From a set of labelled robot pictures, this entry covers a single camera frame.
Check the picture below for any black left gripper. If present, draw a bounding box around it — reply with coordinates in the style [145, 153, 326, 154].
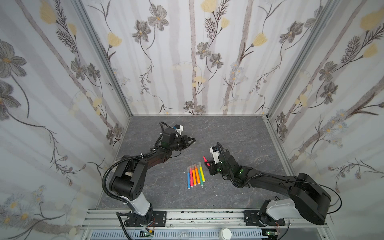
[169, 135, 195, 152]

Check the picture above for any yellow marker pen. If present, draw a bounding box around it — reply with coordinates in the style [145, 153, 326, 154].
[199, 162, 206, 184]

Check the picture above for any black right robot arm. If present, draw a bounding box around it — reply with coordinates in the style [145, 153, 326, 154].
[204, 148, 332, 227]

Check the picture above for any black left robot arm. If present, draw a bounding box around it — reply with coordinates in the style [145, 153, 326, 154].
[102, 127, 196, 216]

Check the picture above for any orange marker pen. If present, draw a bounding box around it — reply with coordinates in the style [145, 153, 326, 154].
[191, 166, 197, 186]
[194, 164, 202, 185]

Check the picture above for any green marker pen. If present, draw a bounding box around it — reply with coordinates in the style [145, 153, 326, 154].
[197, 167, 204, 186]

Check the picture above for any thin blue marker pen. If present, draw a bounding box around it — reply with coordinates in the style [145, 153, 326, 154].
[187, 167, 191, 190]

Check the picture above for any pink marker pen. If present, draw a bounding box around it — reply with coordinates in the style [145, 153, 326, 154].
[189, 166, 194, 188]

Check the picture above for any white round knob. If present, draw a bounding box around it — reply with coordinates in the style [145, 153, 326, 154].
[219, 228, 233, 240]

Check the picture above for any right small circuit board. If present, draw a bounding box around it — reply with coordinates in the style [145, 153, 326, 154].
[262, 229, 279, 240]

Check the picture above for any small green circuit board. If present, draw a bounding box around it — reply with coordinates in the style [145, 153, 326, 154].
[139, 229, 154, 238]

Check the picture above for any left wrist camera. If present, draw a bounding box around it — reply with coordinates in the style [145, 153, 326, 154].
[173, 125, 184, 135]

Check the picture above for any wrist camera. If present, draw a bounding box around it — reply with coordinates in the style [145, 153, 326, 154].
[173, 125, 184, 135]
[210, 146, 221, 164]

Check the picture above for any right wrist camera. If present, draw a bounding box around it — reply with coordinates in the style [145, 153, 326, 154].
[210, 146, 221, 164]

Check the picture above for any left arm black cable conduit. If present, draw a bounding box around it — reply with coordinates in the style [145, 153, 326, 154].
[101, 151, 157, 203]

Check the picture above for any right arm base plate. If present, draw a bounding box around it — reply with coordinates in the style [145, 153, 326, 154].
[243, 200, 286, 228]

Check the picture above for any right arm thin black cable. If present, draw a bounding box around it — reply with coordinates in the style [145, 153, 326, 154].
[296, 179, 343, 215]

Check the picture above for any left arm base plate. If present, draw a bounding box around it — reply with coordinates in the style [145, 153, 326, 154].
[124, 211, 167, 228]

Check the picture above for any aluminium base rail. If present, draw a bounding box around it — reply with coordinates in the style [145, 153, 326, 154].
[82, 209, 334, 240]

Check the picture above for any white vented cable duct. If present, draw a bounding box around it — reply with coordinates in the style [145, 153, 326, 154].
[89, 229, 269, 240]

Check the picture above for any aluminium right corner post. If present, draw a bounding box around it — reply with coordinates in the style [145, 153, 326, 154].
[266, 1, 341, 120]

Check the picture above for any aluminium corner post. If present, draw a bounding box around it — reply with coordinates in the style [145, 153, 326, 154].
[71, 0, 133, 119]
[266, 1, 341, 120]

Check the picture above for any aluminium left corner post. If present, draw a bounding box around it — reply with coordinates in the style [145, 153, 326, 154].
[71, 0, 133, 119]

